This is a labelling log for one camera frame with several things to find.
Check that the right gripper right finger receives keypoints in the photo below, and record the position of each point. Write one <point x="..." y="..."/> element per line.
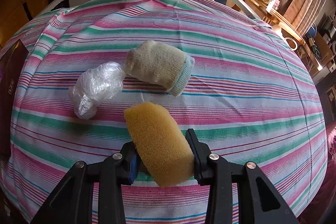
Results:
<point x="258" y="199"/>

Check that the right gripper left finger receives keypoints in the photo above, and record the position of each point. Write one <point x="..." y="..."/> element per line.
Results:
<point x="71" y="200"/>

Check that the small yellow sponge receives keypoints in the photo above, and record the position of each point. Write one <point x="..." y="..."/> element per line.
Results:
<point x="160" y="144"/>

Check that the clear plastic bag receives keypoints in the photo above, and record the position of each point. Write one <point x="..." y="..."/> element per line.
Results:
<point x="95" y="86"/>

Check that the cream sock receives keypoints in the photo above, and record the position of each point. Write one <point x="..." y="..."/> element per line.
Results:
<point x="160" y="64"/>

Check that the striped bed sheet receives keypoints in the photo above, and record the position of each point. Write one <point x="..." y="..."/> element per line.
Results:
<point x="249" y="96"/>

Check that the white tape roll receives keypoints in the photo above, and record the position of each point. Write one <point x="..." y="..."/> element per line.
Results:
<point x="292" y="44"/>

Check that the wooden desk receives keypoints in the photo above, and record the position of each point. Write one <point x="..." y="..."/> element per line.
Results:
<point x="273" y="16"/>

